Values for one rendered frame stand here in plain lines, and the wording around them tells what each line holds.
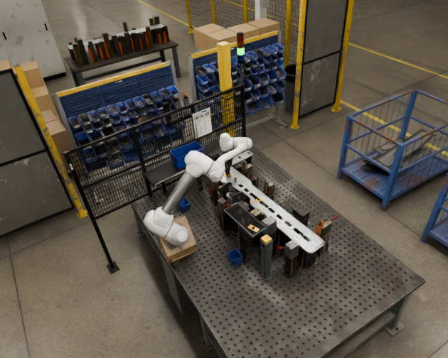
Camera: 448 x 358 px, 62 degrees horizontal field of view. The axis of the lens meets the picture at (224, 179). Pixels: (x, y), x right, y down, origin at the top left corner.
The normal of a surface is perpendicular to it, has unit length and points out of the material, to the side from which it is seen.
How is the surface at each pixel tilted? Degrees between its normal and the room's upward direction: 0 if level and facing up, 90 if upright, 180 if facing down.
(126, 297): 0
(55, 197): 88
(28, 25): 90
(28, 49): 90
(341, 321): 0
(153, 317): 0
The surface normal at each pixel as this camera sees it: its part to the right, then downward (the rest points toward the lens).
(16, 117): 0.53, 0.52
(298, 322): -0.07, -0.77
